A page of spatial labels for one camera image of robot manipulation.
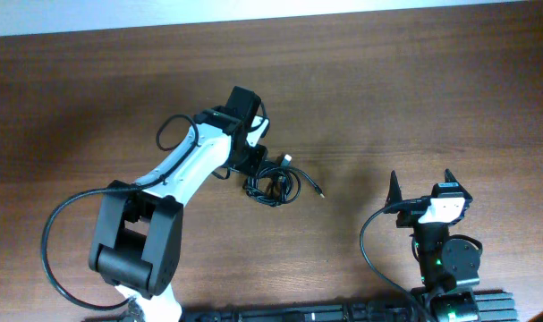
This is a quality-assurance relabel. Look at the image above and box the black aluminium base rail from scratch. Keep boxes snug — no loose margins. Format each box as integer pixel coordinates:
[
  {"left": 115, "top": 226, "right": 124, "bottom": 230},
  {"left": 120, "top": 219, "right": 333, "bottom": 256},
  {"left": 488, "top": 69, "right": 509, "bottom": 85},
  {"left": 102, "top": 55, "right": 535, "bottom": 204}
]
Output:
[{"left": 181, "top": 292, "right": 519, "bottom": 322}]

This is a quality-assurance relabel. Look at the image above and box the black usb cable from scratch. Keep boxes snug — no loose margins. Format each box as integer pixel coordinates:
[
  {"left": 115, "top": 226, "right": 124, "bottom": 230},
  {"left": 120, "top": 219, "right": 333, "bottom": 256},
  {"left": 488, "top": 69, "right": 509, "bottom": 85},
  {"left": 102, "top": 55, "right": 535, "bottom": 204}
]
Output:
[{"left": 242, "top": 153, "right": 326, "bottom": 208}]

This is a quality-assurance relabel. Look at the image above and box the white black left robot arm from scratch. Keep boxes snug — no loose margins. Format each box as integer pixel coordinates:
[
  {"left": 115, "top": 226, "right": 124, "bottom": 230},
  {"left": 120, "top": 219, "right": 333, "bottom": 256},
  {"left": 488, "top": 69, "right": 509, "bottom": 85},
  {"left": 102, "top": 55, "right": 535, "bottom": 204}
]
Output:
[{"left": 89, "top": 108, "right": 269, "bottom": 321}]

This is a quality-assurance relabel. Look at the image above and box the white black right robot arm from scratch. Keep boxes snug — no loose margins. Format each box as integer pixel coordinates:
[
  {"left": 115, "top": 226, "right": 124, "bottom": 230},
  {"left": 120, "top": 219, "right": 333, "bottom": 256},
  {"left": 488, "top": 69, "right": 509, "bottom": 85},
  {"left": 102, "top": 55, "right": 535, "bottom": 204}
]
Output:
[{"left": 384, "top": 169, "right": 483, "bottom": 322}]

